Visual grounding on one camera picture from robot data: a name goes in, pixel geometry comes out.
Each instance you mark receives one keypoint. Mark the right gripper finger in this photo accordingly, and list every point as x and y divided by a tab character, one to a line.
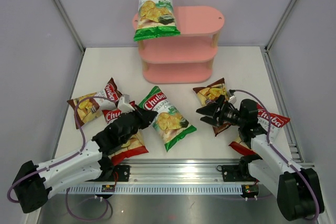
212	108
211	120

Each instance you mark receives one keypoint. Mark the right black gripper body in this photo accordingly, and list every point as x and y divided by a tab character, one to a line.
228	115

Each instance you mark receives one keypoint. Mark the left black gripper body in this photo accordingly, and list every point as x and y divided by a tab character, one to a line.
137	124

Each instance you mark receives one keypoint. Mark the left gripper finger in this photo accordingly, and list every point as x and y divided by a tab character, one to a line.
146	122
145	114

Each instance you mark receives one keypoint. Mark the green chips bag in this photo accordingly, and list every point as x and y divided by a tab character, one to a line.
156	19
169	123

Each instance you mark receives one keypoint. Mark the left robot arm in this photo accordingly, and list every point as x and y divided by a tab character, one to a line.
35	184

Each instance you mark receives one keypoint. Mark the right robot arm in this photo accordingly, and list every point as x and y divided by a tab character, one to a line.
296	189

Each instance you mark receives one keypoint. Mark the red chips bag right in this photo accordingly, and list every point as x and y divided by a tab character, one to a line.
277	122

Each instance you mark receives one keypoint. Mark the brown chips bag left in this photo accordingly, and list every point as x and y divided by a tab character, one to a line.
90	106

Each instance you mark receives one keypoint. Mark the pink three-tier shelf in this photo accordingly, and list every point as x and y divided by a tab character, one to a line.
187	58

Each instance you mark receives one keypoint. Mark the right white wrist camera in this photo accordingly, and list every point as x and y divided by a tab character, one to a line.
231	97

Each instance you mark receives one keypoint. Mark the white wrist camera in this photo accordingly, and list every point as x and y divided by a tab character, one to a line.
124	104
231	97

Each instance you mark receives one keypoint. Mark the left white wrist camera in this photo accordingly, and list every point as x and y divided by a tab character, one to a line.
124	104

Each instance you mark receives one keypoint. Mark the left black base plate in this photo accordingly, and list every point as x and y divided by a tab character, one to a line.
121	173

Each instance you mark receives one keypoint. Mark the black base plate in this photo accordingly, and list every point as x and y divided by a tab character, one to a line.
121	173
232	173

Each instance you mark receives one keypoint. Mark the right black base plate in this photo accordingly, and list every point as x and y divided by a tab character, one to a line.
232	173

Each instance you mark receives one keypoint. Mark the aluminium mounting rail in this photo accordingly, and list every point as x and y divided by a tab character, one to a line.
141	172

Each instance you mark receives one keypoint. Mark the white slotted cable duct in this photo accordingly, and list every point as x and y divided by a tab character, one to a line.
177	189

